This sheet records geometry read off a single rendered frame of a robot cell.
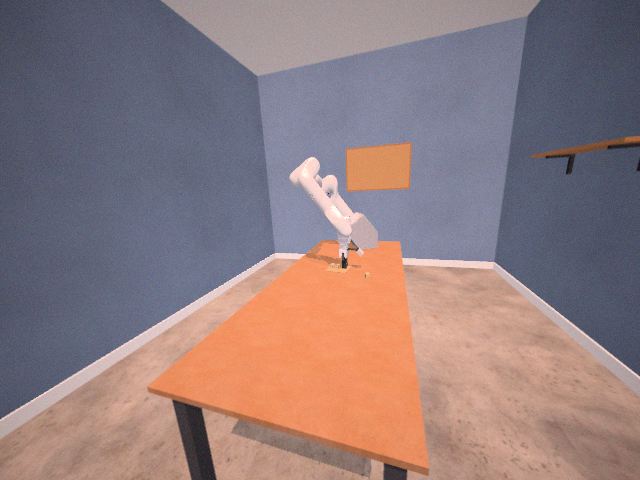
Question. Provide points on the light orange flat mat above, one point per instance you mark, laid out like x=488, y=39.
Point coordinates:
x=341, y=270

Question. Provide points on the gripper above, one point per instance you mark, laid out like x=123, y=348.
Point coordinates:
x=343, y=252

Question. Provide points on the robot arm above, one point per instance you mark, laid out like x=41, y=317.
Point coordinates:
x=335, y=209

